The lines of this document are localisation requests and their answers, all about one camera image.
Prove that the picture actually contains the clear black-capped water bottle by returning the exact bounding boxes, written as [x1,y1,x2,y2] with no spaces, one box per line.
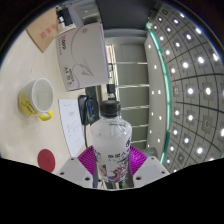
[89,99,133,184]

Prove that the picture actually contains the black desk phone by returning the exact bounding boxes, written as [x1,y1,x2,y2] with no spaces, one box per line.
[77,94,101,127]

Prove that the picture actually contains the recessed ceiling lights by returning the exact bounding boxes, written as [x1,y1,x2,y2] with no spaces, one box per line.
[146,6,224,171]

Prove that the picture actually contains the brown paper envelope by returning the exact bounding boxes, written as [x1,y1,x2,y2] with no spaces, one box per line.
[25,7,63,54]

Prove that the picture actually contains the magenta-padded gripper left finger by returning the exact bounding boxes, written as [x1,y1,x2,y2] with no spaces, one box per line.
[56,145,99,189]

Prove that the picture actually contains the white printed paper sheet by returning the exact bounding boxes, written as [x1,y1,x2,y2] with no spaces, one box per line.
[58,98,87,158]

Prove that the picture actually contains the black device with cable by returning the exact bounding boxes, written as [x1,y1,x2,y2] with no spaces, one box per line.
[55,4,73,29]

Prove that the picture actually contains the white and yellow mug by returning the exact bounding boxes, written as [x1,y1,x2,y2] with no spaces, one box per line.
[18,77,55,122]

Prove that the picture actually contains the large white cardboard box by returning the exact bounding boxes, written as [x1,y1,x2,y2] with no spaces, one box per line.
[55,21,110,92]

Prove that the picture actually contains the flat round red coaster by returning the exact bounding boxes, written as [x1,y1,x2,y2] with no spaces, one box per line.
[37,148,57,173]

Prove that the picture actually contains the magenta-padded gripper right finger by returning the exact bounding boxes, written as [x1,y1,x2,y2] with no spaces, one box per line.
[126,145,171,189]

